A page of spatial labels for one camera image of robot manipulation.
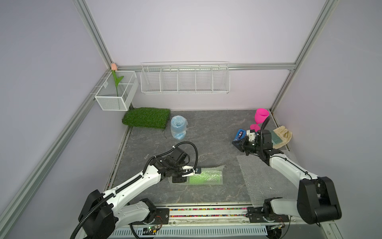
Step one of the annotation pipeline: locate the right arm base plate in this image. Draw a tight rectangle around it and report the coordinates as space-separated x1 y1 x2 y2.
245 207 289 223

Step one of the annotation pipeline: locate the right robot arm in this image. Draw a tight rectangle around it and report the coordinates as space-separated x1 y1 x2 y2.
232 117 342 225

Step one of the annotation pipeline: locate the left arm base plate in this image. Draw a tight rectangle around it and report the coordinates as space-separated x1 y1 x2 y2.
133 208 170 225

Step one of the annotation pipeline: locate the green dustpan brush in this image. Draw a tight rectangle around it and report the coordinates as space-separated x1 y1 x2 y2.
271 131 283 147

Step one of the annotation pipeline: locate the white mesh basket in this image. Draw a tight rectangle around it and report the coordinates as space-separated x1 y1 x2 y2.
95 70 139 112

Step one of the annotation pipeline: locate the blue tape dispenser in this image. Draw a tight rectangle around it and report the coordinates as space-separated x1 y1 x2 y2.
234 129 246 142

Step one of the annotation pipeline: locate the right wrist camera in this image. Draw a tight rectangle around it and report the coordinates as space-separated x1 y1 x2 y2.
246 129 258 142

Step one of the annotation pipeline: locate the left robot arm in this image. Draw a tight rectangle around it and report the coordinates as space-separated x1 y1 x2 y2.
70 142 199 239

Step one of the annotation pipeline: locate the pink plastic wine glass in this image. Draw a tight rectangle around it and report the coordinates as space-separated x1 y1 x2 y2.
250 108 270 131

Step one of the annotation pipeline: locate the white wire shelf rack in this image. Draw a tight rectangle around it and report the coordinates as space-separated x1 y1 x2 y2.
140 61 230 94

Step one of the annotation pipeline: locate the green plastic wine glass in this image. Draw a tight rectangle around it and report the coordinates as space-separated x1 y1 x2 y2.
189 174 223 185

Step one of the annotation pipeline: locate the bubble wrap sheet stack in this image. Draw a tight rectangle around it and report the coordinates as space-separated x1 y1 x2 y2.
237 155 298 206

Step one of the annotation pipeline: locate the artificial pink tulip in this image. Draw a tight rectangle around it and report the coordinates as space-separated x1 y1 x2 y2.
110 63 124 97

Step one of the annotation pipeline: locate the green artificial grass mat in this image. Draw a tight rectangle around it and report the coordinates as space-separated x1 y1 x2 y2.
122 108 171 129

